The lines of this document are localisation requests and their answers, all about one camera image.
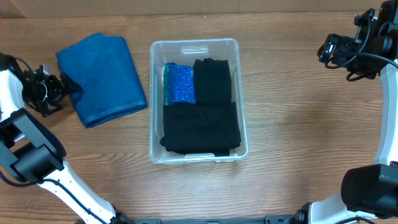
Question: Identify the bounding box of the blue towel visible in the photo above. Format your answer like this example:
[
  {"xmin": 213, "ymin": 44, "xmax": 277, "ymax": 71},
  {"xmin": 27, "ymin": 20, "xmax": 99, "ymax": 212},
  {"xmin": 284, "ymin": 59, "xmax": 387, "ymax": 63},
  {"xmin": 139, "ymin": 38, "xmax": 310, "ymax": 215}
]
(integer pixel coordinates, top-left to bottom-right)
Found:
[{"xmin": 56, "ymin": 33, "xmax": 148, "ymax": 128}]

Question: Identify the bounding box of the sparkly blue green garment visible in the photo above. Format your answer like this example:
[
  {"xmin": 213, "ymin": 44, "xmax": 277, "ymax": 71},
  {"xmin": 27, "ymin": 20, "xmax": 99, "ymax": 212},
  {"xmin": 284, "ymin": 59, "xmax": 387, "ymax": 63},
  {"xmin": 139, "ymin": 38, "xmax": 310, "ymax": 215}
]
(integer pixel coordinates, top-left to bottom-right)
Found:
[{"xmin": 164, "ymin": 63, "xmax": 196, "ymax": 106}]

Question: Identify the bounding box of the black cloth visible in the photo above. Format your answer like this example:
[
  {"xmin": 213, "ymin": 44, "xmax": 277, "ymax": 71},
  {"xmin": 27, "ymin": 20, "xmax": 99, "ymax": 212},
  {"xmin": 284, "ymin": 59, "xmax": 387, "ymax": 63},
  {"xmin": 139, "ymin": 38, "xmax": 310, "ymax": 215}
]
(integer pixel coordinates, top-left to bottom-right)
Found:
[
  {"xmin": 213, "ymin": 149, "xmax": 229, "ymax": 157},
  {"xmin": 160, "ymin": 102, "xmax": 241, "ymax": 154},
  {"xmin": 193, "ymin": 58, "xmax": 232, "ymax": 105}
]

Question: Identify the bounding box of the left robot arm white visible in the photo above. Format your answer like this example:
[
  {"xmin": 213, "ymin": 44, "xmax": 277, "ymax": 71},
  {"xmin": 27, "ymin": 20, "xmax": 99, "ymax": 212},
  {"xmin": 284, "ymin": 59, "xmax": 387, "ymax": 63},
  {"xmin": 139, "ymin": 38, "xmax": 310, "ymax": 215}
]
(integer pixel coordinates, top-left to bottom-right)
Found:
[{"xmin": 1, "ymin": 54, "xmax": 132, "ymax": 224}]

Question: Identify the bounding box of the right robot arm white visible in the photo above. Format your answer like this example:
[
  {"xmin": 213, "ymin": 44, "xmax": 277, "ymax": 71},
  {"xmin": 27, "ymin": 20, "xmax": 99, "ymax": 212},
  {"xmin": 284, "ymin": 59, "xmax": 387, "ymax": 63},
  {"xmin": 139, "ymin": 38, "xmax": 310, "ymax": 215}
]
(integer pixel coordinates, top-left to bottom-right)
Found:
[{"xmin": 285, "ymin": 1, "xmax": 397, "ymax": 223}]

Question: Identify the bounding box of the clear plastic storage bin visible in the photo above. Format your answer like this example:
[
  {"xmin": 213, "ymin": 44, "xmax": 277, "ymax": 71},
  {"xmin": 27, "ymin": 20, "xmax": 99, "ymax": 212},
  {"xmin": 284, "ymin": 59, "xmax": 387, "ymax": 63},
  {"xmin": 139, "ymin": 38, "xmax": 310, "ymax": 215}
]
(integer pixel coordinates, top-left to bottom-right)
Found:
[{"xmin": 149, "ymin": 39, "xmax": 249, "ymax": 164}]

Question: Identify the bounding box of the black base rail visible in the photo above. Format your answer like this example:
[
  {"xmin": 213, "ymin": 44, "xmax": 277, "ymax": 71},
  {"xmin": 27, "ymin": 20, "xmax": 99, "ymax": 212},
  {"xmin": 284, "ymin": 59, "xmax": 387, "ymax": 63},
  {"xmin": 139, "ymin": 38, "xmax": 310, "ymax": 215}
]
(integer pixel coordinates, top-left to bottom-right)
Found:
[{"xmin": 131, "ymin": 215, "xmax": 294, "ymax": 224}]

